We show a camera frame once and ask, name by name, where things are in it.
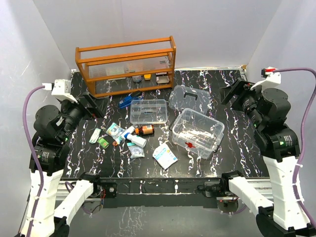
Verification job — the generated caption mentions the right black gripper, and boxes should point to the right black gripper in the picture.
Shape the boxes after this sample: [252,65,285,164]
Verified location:
[219,78,267,128]

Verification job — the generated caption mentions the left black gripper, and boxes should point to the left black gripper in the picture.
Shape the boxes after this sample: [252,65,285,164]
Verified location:
[59,91,109,141]

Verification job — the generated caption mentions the clear teal bandage packet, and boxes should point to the clear teal bandage packet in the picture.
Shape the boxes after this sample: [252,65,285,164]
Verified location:
[106,122,125,139]

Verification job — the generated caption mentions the clear medicine kit box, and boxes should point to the clear medicine kit box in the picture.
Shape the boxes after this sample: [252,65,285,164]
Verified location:
[169,108,225,159]

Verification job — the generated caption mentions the white plastic bottle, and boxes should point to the white plastic bottle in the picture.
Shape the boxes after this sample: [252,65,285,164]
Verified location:
[125,133,147,148]

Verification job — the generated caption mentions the brown medicine bottle orange cap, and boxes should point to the brown medicine bottle orange cap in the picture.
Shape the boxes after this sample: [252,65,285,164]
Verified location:
[135,124,155,136]

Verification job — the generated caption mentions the teal header cotton swab bag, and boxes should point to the teal header cotton swab bag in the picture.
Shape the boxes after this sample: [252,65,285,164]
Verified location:
[128,145,145,158]

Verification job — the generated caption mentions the white blue mask packet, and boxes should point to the white blue mask packet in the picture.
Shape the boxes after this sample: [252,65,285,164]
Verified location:
[153,143,178,170]

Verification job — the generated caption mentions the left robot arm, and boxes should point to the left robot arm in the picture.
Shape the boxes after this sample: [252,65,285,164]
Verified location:
[17,92,107,237]

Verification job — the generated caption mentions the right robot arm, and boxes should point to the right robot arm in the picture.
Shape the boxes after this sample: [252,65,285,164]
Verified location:
[219,79,316,237]

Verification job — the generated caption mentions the white green sachet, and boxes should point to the white green sachet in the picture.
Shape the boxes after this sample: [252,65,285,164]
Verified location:
[89,128,101,144]

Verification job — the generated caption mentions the blue stapler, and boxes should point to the blue stapler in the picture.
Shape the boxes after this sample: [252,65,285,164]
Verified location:
[118,90,143,109]

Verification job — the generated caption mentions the small green box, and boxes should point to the small green box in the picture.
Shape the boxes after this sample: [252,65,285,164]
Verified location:
[97,137,109,149]

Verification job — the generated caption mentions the blue white ointment tube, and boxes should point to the blue white ointment tube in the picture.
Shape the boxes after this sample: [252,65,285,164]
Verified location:
[115,126,135,145]

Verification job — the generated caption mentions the small glass jar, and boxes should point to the small glass jar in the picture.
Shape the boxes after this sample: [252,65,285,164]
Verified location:
[132,75,142,83]

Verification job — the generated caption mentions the clear divided organizer tray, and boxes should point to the clear divided organizer tray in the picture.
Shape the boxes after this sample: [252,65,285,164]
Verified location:
[129,99,168,125]

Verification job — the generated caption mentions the yellow small container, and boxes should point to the yellow small container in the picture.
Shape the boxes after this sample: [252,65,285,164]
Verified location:
[144,74,151,80]

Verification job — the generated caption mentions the white open cardboard box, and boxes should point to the white open cardboard box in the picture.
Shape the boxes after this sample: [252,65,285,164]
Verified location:
[156,75,170,84]

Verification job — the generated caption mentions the orange wooden shelf rack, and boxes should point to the orange wooden shelf rack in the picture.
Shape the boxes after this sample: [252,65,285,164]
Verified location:
[75,36,176,98]

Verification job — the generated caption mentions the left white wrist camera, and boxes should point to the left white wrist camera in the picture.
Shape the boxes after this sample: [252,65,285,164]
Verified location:
[42,79,78,103]

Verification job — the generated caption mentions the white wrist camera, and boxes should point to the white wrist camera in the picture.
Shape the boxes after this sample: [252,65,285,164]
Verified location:
[42,79,78,103]
[250,67,281,92]

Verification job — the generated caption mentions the clear lid with black handle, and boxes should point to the clear lid with black handle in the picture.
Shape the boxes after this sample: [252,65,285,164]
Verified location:
[169,85,210,115]

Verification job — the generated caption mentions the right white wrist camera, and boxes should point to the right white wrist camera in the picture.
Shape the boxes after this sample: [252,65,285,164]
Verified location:
[250,67,281,92]

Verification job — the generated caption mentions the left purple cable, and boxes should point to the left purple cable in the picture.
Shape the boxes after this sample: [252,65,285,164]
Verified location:
[22,85,54,237]

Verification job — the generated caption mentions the purple cable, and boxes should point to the purple cable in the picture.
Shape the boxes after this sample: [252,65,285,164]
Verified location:
[22,85,54,237]
[274,67,316,223]

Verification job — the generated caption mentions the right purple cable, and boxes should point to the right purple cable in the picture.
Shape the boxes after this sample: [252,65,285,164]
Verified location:
[274,67,316,223]

